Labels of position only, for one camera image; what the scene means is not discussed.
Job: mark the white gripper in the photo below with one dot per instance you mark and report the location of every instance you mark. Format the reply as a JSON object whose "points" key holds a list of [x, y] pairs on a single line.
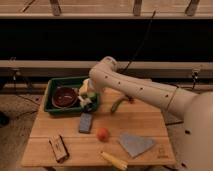
{"points": [[85, 94]]}

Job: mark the red apple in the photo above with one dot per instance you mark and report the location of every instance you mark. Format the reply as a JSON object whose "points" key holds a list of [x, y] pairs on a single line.
{"points": [[102, 134]]}

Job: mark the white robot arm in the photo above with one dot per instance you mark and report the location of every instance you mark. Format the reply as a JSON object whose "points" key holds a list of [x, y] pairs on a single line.
{"points": [[195, 109]]}

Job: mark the small white black object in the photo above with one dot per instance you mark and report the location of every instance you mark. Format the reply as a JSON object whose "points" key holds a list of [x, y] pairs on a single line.
{"points": [[88, 107]]}

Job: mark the green plastic tray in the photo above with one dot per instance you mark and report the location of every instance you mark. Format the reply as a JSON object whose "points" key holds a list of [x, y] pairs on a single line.
{"points": [[73, 82]]}

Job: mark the blue-grey sponge block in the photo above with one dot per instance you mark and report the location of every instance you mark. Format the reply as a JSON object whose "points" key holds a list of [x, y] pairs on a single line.
{"points": [[85, 123]]}

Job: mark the dark red bowl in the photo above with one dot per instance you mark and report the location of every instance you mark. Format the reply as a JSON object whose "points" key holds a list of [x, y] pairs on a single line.
{"points": [[64, 97]]}

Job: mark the green chili pepper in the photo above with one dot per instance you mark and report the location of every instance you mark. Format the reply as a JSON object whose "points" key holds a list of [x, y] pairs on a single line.
{"points": [[117, 103]]}

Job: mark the dark red grape bunch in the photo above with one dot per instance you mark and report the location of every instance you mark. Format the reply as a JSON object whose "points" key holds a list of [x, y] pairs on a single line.
{"points": [[130, 99]]}

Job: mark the brown wooden box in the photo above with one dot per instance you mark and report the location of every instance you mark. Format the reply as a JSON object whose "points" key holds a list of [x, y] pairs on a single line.
{"points": [[59, 149]]}

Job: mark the grey folded cloth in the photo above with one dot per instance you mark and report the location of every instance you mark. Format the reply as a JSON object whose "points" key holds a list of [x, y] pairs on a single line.
{"points": [[135, 145]]}

